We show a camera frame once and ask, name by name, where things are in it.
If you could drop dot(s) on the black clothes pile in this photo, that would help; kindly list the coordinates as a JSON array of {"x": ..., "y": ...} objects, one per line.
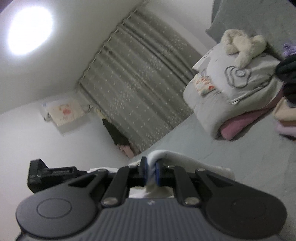
[{"x": 286, "y": 72}]

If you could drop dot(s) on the black hanging garment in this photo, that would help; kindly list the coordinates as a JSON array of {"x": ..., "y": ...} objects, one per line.
[{"x": 119, "y": 139}]

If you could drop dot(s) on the pink folded blanket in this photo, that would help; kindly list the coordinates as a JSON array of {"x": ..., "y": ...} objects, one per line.
[{"x": 232, "y": 127}]

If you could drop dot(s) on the grey patterned curtain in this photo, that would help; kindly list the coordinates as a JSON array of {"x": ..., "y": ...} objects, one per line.
[{"x": 138, "y": 76}]

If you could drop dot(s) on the round ceiling lamp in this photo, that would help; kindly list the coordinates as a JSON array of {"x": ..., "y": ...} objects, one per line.
[{"x": 30, "y": 27}]

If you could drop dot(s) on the grey folded quilt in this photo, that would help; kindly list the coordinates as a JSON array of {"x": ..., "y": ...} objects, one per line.
[{"x": 237, "y": 91}]

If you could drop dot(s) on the grey bed sheet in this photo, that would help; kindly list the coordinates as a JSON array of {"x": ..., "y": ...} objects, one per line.
[{"x": 258, "y": 156}]

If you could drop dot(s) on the white cloth garment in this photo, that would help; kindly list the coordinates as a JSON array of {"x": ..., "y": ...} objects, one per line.
[{"x": 152, "y": 190}]

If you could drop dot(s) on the cream plush toy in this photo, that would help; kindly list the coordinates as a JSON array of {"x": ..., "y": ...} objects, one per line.
[{"x": 237, "y": 41}]

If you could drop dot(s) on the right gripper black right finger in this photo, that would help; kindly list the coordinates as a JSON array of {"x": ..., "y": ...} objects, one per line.
[{"x": 178, "y": 179}]

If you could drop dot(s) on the grey bed pillow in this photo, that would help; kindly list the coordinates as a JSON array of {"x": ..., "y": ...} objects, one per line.
[{"x": 274, "y": 20}]

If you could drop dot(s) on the covered wall air conditioner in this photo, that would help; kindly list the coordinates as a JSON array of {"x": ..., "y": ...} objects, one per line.
[{"x": 64, "y": 111}]

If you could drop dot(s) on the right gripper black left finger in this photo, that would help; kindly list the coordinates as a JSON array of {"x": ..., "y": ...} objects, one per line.
[{"x": 126, "y": 178}]

